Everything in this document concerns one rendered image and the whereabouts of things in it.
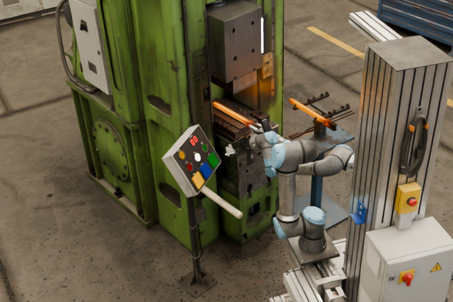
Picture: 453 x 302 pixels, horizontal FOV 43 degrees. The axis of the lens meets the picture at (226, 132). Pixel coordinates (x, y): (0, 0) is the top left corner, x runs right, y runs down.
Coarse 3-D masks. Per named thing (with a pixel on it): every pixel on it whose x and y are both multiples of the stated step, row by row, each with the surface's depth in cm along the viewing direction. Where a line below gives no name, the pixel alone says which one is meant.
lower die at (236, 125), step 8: (224, 104) 398; (216, 112) 391; (224, 112) 389; (240, 112) 390; (216, 120) 384; (224, 120) 382; (232, 120) 382; (256, 120) 380; (224, 128) 378; (232, 128) 376; (240, 128) 373; (248, 128) 378; (232, 136) 375; (240, 136) 376
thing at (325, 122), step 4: (292, 100) 399; (296, 100) 399; (300, 104) 394; (300, 108) 393; (304, 108) 390; (308, 108) 390; (308, 112) 387; (312, 112) 385; (312, 116) 385; (316, 116) 381; (320, 116) 381; (320, 120) 379; (324, 120) 376; (328, 120) 374; (324, 124) 375; (328, 124) 375; (332, 124) 370; (336, 124) 370; (332, 128) 372
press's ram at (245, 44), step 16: (240, 0) 351; (208, 16) 334; (224, 16) 330; (240, 16) 332; (256, 16) 341; (208, 32) 340; (224, 32) 329; (240, 32) 337; (256, 32) 346; (224, 48) 334; (240, 48) 342; (256, 48) 352; (224, 64) 340; (240, 64) 348; (256, 64) 358; (224, 80) 347
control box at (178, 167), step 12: (192, 132) 334; (180, 144) 324; (192, 144) 331; (168, 156) 317; (192, 156) 329; (204, 156) 337; (216, 156) 346; (168, 168) 322; (180, 168) 318; (192, 168) 326; (216, 168) 344; (180, 180) 323; (204, 180) 332; (192, 192) 324
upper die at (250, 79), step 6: (252, 72) 358; (216, 78) 362; (234, 78) 352; (240, 78) 353; (246, 78) 357; (252, 78) 361; (216, 84) 364; (222, 84) 359; (228, 84) 355; (234, 84) 352; (240, 84) 355; (246, 84) 359; (252, 84) 363; (228, 90) 357; (234, 90) 354; (240, 90) 358
